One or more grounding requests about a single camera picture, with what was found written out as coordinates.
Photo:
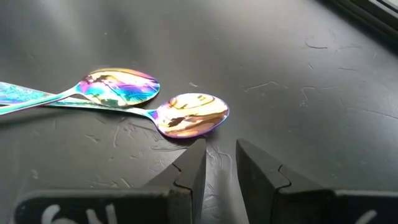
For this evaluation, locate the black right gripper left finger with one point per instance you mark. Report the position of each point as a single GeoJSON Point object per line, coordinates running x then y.
{"type": "Point", "coordinates": [186, 186]}

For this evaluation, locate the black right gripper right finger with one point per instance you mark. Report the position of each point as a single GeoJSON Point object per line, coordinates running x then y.
{"type": "Point", "coordinates": [273, 193]}

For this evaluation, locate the rainbow iridescent spoon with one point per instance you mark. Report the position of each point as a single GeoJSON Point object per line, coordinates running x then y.
{"type": "Point", "coordinates": [118, 87]}
{"type": "Point", "coordinates": [192, 115]}

